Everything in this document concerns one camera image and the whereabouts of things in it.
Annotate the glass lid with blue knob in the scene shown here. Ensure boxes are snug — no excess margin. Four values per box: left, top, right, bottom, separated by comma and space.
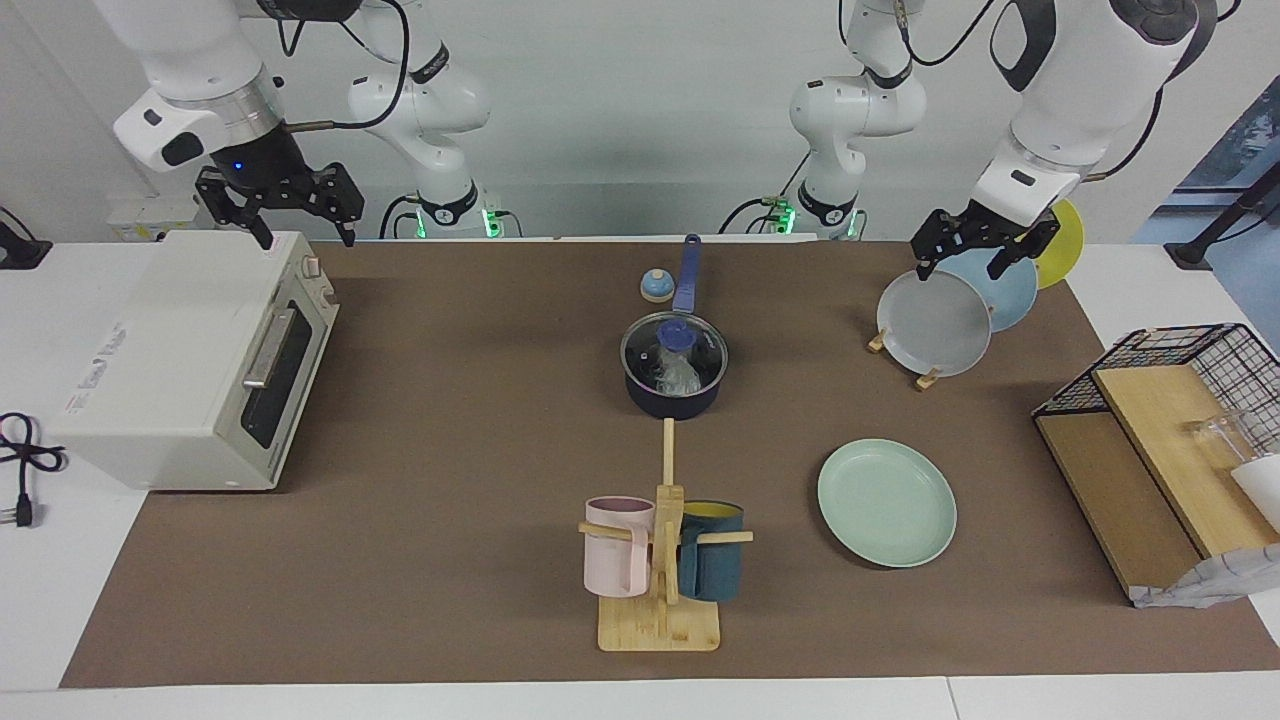
620, 311, 729, 397

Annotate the gray plate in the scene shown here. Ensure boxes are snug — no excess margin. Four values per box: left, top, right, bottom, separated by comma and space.
877, 270, 993, 378

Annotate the wooden plate rack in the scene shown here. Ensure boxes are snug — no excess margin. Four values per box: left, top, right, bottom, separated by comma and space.
867, 320, 946, 391

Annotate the translucent vermicelli bundle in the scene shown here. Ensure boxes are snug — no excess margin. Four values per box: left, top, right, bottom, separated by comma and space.
650, 345, 706, 396

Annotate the light bamboo board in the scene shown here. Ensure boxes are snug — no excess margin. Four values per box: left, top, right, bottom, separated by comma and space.
1092, 365, 1280, 559

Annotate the dark teal mug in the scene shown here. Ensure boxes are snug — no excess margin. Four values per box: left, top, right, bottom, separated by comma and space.
678, 500, 746, 602

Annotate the black clamp mount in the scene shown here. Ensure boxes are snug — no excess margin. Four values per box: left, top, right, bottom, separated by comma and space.
0, 208, 53, 271

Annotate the dark brown wooden board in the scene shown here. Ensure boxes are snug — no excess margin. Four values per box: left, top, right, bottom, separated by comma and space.
1035, 410, 1201, 601

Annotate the green plate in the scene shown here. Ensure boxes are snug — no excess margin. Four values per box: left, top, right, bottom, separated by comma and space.
817, 438, 958, 569

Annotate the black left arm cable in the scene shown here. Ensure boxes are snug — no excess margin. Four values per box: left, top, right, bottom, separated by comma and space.
1080, 88, 1166, 183

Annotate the pink mug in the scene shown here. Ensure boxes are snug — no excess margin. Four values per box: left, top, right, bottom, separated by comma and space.
584, 496, 656, 599

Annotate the dark pot with blue handle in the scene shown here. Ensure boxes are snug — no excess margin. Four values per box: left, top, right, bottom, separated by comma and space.
620, 235, 729, 421

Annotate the white patterned cloth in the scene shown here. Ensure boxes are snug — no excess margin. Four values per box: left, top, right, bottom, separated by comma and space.
1130, 543, 1280, 609

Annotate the black base cable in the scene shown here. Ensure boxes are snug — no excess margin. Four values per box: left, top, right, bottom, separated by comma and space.
378, 193, 421, 241
720, 150, 811, 236

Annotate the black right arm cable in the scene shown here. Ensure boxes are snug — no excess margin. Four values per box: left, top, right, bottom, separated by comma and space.
283, 0, 411, 133

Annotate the clear glass cup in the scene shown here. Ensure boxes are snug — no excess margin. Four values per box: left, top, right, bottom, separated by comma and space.
1185, 412, 1251, 471

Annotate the white toaster oven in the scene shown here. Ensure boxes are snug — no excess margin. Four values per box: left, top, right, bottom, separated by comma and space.
48, 230, 339, 491

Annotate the black power cord with plug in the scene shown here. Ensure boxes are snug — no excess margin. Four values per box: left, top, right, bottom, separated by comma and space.
0, 412, 67, 529

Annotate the yellow plate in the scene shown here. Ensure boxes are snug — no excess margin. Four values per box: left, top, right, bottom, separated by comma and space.
1035, 198, 1085, 291

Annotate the wooden mug tree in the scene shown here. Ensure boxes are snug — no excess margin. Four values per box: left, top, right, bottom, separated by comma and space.
578, 418, 754, 653

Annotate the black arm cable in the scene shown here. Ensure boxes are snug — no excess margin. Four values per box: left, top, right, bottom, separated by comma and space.
283, 0, 411, 133
1080, 88, 1166, 183

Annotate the black wire basket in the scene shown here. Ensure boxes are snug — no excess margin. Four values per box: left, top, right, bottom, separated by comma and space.
1032, 323, 1280, 456

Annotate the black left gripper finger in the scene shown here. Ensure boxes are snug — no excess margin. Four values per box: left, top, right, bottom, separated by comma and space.
988, 215, 1061, 281
910, 210, 956, 281

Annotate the white cup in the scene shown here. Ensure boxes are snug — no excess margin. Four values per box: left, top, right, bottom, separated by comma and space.
1230, 455, 1280, 531

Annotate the brown table mat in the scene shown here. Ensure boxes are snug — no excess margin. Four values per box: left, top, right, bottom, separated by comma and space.
60, 240, 1280, 689

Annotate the light blue plate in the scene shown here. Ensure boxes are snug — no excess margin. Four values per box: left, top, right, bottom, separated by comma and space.
940, 245, 1039, 333

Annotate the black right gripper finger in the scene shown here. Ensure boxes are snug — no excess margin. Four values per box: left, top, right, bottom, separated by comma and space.
196, 170, 274, 251
305, 163, 363, 248

